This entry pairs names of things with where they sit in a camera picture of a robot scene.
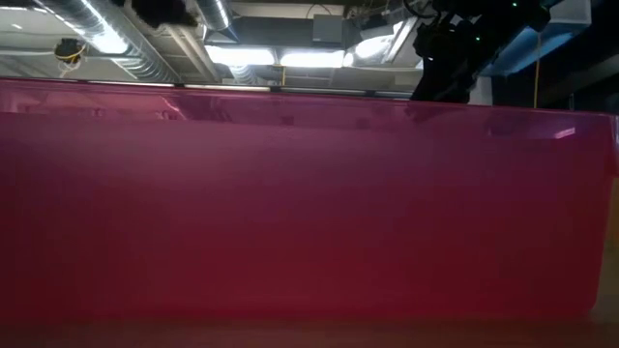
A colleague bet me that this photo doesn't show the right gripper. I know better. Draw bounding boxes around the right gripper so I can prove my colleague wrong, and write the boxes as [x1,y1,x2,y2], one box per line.
[410,18,487,103]

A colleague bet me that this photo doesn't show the red plastic bin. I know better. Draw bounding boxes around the red plastic bin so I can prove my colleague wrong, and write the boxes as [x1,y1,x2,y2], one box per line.
[0,78,619,324]

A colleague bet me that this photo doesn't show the grey ceiling box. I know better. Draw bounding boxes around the grey ceiling box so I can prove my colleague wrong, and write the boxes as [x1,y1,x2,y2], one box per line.
[312,14,345,44]

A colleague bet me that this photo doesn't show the ceiling light panel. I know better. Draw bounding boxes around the ceiling light panel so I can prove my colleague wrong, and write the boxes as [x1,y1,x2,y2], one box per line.
[205,45,277,68]
[279,49,347,69]

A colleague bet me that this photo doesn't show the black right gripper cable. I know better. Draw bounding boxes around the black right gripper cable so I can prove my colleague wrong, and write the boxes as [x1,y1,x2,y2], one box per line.
[403,0,439,21]

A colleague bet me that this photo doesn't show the yellow hanging cable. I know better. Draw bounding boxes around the yellow hanging cable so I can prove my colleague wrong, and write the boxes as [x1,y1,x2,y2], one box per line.
[533,31,542,110]

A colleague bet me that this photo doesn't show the long ceiling tube rail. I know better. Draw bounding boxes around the long ceiling tube rail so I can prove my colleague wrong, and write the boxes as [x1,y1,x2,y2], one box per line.
[86,80,415,101]

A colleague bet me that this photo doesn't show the dark ceiling duct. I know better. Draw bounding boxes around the dark ceiling duct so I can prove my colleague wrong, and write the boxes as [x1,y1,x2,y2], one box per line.
[231,16,362,49]

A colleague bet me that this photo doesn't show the small silver round duct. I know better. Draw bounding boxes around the small silver round duct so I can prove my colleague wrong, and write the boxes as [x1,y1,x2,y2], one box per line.
[195,0,233,31]

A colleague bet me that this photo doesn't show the large silver ventilation duct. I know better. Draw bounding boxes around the large silver ventilation duct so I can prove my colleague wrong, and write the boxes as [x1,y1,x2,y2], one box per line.
[33,0,183,84]

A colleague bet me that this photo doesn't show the yellow black cable reel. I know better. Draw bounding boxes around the yellow black cable reel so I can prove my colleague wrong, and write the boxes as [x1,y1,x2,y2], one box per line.
[53,38,88,78]

